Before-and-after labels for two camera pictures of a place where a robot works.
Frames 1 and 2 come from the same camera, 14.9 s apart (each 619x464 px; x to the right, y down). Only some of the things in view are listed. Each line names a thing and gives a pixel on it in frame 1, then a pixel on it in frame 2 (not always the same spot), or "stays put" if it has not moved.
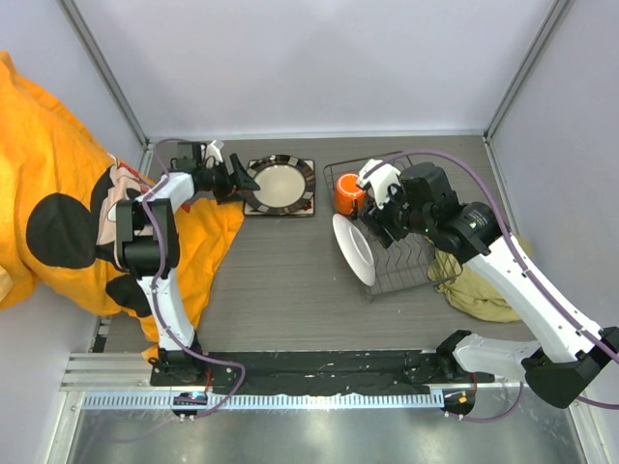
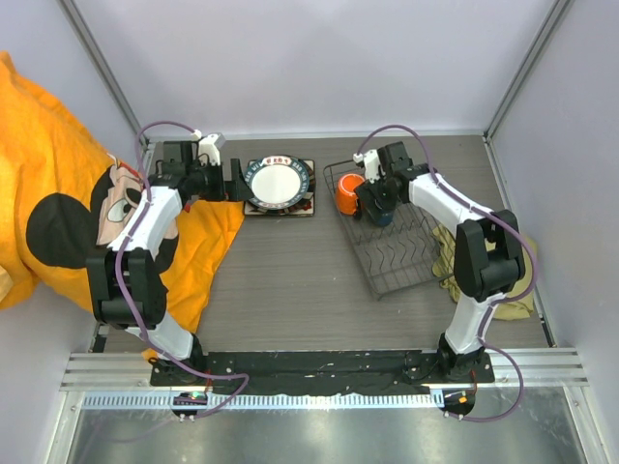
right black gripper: x=375 y=217 to x=367 y=192
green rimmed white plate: x=355 y=247 to x=276 y=182
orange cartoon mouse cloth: x=60 y=187 stays put
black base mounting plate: x=238 y=372 stays put
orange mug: x=346 y=191 stays put
